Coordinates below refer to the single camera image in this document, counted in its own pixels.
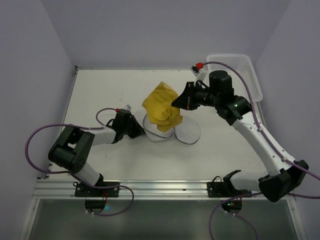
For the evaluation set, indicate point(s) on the white mesh laundry bag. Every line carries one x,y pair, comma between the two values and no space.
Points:
188,132

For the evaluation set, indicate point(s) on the yellow bra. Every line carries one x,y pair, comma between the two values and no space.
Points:
159,109

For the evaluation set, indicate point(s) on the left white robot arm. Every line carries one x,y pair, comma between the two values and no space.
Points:
71,149

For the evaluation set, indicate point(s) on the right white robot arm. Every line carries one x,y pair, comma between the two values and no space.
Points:
283,172

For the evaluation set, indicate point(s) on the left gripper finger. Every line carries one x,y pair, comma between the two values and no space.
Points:
134,133
135,125

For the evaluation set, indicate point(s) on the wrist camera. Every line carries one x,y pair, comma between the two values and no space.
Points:
199,71
128,108

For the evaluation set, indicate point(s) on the aluminium mounting rail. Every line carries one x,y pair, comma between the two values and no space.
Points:
65,189

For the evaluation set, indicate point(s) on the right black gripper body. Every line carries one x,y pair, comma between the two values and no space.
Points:
191,95

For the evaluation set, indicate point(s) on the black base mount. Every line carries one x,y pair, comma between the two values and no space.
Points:
96,197
223,188

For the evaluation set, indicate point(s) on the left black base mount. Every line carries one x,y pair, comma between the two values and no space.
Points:
96,197

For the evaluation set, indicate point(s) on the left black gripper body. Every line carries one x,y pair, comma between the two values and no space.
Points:
129,125

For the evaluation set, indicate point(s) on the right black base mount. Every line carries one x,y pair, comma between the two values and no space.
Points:
223,188

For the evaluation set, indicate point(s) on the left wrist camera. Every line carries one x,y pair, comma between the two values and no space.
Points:
128,108

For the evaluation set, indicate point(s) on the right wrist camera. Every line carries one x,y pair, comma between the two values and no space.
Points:
199,71

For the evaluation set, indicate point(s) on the white plastic basket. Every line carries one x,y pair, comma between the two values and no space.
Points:
243,65

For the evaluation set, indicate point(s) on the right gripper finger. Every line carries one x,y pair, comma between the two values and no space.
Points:
184,103
190,90

